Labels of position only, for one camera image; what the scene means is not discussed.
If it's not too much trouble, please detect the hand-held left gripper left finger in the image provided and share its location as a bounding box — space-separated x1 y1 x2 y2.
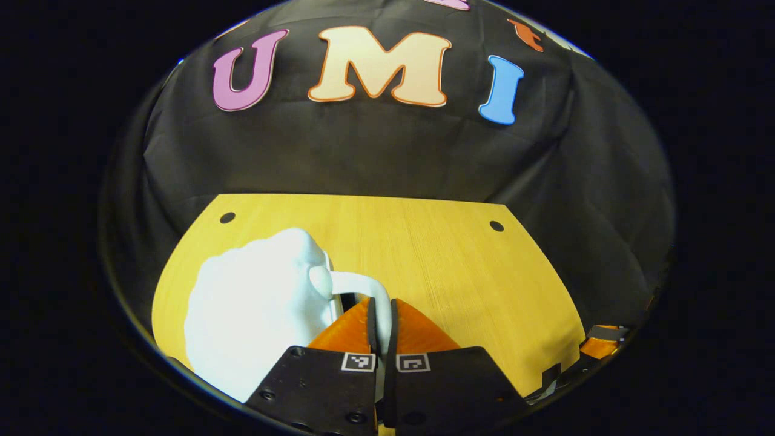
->
245 297 378 435

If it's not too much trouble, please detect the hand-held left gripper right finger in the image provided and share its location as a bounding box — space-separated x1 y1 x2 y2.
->
384 298 529 432

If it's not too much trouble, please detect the pale blue suitcase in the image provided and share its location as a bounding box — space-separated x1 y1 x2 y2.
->
183 227 394 403

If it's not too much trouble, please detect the black backdrop cloth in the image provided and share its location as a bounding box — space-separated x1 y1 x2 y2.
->
100 0 676 340

